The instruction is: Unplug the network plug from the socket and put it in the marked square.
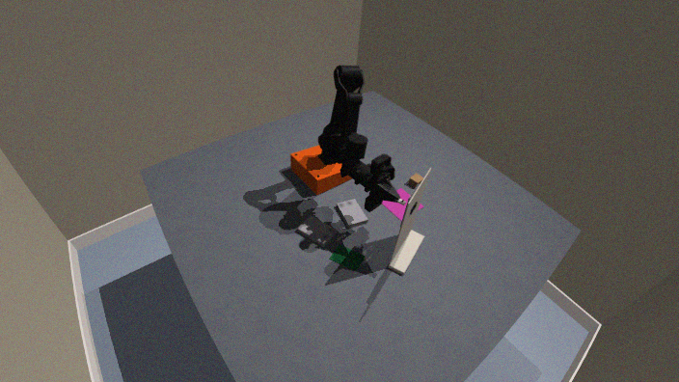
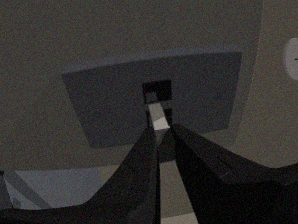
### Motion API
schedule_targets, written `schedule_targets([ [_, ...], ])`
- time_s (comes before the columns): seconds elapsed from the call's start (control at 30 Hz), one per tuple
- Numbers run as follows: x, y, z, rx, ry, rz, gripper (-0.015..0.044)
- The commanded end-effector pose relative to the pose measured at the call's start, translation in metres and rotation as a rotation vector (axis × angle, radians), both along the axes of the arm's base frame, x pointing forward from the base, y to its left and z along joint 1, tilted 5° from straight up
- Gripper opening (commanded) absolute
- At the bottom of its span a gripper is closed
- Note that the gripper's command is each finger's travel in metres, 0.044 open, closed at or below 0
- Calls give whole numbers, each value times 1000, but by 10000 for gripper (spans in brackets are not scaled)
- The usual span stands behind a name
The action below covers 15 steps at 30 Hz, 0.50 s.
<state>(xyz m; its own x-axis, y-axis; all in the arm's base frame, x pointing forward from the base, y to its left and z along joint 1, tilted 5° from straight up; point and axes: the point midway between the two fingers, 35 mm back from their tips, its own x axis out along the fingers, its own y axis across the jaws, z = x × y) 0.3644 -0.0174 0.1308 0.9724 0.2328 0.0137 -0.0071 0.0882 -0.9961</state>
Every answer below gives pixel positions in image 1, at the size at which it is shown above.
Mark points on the green flat rectangle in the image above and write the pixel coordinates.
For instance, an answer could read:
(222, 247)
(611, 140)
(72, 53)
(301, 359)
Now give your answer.
(347, 257)

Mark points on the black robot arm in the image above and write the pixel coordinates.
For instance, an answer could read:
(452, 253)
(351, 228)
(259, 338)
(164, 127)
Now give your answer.
(340, 141)

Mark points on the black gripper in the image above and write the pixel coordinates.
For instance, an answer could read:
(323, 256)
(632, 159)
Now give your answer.
(377, 181)

